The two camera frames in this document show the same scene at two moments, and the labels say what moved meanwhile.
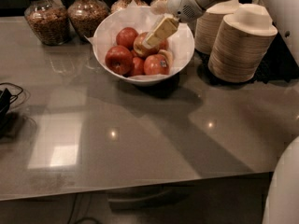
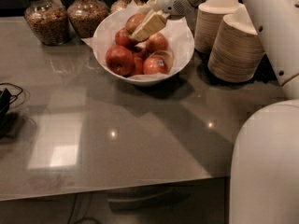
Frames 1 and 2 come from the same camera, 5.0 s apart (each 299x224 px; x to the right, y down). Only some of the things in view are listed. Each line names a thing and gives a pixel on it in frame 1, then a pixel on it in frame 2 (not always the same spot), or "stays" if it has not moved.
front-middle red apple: (138, 65) stays
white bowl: (118, 41) stays
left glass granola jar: (48, 18) stays
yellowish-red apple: (143, 49) to (134, 21)
